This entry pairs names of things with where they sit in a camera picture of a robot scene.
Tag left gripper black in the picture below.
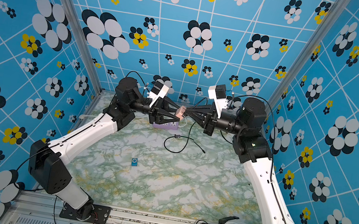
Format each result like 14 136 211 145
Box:
126 91 184 130

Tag black usb charging cable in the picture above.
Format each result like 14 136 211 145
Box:
162 91 242 163

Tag blue mp3 player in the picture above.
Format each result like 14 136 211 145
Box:
131 158 138 167

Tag aluminium corner post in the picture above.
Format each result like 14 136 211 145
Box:
60 0 102 95
265 0 351 119

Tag right aluminium corner post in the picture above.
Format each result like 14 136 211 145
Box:
265 0 351 119

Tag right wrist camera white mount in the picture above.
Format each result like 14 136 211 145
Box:
208 84 228 119

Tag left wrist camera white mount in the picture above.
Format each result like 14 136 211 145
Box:
148 81 169 108

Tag purple power strip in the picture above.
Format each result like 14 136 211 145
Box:
152 121 179 131

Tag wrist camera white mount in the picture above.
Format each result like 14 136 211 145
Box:
148 81 169 108
208 84 228 119

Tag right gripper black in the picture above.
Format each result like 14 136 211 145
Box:
184 103 249 145

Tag pink usb charger cube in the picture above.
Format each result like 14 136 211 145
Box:
175 106 186 120

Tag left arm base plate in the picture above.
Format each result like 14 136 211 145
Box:
59 203 112 224

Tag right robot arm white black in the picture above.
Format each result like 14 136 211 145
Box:
186 86 295 224

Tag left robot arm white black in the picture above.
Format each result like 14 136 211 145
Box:
28 77 186 221

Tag left aluminium corner post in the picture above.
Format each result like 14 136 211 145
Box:
60 0 102 95

